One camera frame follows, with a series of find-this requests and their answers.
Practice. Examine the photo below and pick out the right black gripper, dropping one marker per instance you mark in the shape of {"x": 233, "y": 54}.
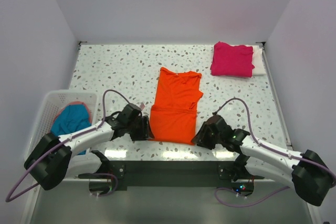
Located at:
{"x": 200, "y": 138}

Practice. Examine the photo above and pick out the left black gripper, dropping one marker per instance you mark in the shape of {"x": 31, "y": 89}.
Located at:
{"x": 145, "y": 131}

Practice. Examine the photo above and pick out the orange t-shirt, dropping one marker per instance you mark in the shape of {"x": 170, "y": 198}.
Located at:
{"x": 173, "y": 114}

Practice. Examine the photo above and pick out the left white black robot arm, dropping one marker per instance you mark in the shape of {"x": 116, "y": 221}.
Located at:
{"x": 57, "y": 157}

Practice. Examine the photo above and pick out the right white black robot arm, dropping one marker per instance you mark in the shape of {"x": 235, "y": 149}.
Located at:
{"x": 305, "y": 173}

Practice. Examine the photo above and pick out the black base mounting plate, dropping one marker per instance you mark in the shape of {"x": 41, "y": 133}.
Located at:
{"x": 124, "y": 174}

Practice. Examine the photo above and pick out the blue t-shirt in basket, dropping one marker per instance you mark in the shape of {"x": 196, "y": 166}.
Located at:
{"x": 71, "y": 124}

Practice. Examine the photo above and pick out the pink garment in basket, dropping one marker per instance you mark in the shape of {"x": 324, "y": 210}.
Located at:
{"x": 76, "y": 103}

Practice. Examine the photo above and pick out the folded magenta t-shirt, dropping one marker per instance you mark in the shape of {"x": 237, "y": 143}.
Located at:
{"x": 233, "y": 61}

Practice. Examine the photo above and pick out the folded white t-shirt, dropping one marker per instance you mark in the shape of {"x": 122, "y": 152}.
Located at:
{"x": 257, "y": 62}

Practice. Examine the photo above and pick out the white plastic laundry basket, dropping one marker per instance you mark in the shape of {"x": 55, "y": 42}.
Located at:
{"x": 53, "y": 103}

